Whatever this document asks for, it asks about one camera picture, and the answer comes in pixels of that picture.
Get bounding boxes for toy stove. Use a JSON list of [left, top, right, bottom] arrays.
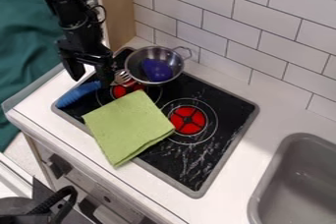
[[49, 46, 261, 199]]

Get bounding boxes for blue toy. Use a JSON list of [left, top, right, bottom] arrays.
[[139, 58, 175, 83]]

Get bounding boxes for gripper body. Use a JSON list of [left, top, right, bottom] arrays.
[[53, 35, 116, 66]]

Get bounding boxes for green cloth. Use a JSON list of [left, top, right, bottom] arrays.
[[81, 89, 178, 169]]

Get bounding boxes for teal fabric drape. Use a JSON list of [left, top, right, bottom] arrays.
[[0, 0, 66, 153]]

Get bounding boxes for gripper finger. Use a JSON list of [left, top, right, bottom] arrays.
[[59, 49, 87, 83], [92, 59, 119, 89]]

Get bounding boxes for toy sink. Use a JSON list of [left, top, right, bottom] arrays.
[[245, 132, 336, 224]]

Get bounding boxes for silver pot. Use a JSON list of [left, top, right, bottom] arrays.
[[123, 45, 194, 86]]

